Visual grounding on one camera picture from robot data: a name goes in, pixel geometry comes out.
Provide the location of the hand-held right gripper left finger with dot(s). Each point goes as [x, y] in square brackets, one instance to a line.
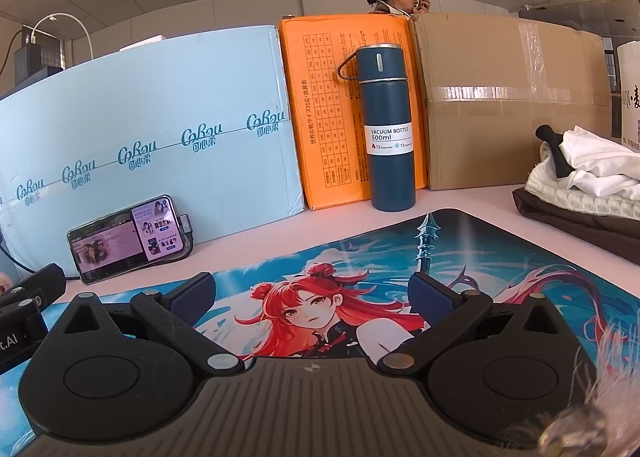
[200, 299]

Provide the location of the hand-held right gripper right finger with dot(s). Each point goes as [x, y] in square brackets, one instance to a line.
[425, 297]

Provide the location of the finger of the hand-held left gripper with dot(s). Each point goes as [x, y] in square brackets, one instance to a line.
[20, 304]
[47, 279]

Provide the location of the pile of folded clothes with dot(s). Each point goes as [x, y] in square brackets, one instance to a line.
[575, 227]

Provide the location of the printed desk mat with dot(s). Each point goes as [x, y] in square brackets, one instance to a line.
[380, 257]

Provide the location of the smartphone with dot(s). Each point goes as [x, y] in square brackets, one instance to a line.
[125, 239]

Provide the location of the dark blue vacuum bottle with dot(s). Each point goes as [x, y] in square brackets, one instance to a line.
[392, 177]

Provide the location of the white knit garment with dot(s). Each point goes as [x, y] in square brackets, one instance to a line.
[545, 177]

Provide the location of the orange cardboard box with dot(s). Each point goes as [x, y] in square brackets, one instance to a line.
[325, 127]

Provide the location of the brown cardboard box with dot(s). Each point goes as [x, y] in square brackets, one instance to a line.
[510, 112]

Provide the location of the light blue cardboard box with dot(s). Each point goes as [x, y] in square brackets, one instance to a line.
[150, 102]

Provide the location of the white cloth garment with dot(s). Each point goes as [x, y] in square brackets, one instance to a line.
[605, 162]

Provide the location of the black electronic device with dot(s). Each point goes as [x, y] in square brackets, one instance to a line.
[37, 54]

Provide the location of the white printed box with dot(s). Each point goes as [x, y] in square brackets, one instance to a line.
[631, 97]

